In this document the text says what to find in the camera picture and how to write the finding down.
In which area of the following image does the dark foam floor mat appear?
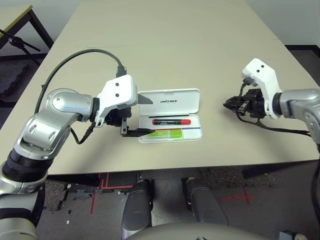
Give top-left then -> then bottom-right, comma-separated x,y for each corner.
0,61 -> 29,97

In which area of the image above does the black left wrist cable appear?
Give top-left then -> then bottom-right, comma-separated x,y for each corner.
34,48 -> 128,145

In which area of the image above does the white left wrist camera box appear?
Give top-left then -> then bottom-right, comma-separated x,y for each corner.
96,74 -> 138,128

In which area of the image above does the black tripod stand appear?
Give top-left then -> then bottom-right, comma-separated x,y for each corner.
0,28 -> 41,67

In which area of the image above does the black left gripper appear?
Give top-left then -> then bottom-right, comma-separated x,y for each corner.
106,93 -> 155,138

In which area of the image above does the black marker with red cap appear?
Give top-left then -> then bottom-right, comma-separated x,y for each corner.
151,118 -> 192,126

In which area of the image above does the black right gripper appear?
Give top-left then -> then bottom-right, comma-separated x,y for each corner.
223,88 -> 267,120

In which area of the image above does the blue-grey floor box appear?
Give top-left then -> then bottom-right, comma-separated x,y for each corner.
276,230 -> 295,240

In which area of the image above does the white plastic pencil case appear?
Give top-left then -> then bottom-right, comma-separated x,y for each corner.
137,87 -> 204,144

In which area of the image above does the grey robot right leg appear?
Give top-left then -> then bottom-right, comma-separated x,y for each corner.
183,177 -> 229,226

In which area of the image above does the green highlighter pen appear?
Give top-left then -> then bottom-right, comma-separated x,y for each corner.
144,128 -> 185,140

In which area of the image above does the beige side table black frame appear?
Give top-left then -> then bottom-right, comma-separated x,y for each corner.
0,4 -> 55,63

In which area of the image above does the black table foot bar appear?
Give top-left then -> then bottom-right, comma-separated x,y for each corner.
47,174 -> 98,187
242,161 -> 316,180

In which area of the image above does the beige robot torso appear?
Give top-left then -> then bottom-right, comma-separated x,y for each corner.
119,222 -> 276,240

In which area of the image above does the red floor tape cross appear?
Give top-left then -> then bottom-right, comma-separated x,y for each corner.
219,187 -> 255,206

